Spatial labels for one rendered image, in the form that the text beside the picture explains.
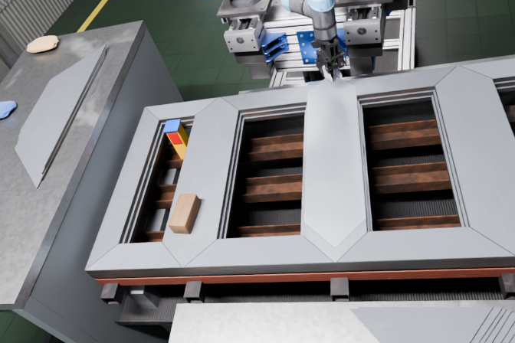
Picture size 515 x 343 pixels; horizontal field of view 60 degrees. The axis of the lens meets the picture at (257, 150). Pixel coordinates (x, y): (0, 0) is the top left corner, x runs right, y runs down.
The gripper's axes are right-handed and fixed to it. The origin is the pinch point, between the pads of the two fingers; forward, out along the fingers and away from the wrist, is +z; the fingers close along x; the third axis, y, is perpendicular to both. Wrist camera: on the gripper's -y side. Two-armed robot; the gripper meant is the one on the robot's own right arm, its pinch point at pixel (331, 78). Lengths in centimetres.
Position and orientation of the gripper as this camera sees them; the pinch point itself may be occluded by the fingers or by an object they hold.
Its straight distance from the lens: 166.6
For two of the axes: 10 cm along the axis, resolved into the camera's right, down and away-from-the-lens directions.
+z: 2.5, 6.5, 7.2
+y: 3.5, 6.3, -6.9
